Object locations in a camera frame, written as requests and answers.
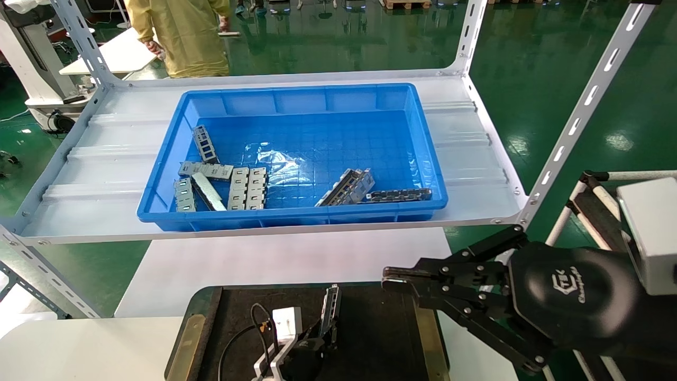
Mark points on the black chair caster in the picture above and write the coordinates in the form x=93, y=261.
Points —
x=8, y=157

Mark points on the white desk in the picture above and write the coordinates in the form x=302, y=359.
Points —
x=116, y=55

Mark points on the person in yellow coat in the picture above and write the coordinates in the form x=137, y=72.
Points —
x=185, y=37

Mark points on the wooden pallet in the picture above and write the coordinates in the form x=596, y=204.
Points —
x=404, y=4

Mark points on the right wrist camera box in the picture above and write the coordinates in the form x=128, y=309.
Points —
x=653, y=233

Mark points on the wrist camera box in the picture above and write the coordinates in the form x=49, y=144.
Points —
x=288, y=323
x=653, y=233

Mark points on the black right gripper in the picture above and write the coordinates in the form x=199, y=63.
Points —
x=571, y=296

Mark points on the dark metal connector cage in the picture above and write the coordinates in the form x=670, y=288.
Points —
x=399, y=195

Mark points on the white metal shelf rack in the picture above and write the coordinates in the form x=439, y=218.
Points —
x=106, y=174

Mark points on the white desk leg frame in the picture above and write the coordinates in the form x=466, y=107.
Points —
x=230, y=34

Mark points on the black container tray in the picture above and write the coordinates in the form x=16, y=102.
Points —
x=381, y=338

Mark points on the blue plastic bin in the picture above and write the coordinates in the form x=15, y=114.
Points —
x=370, y=132

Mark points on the clear plastic film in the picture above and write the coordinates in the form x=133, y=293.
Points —
x=275, y=164

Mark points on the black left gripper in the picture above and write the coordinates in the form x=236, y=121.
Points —
x=304, y=362

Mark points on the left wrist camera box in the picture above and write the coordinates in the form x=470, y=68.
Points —
x=288, y=323

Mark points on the white pipe frame cart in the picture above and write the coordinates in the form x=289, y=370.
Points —
x=595, y=211

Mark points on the white machine column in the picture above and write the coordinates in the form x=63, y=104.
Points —
x=31, y=58

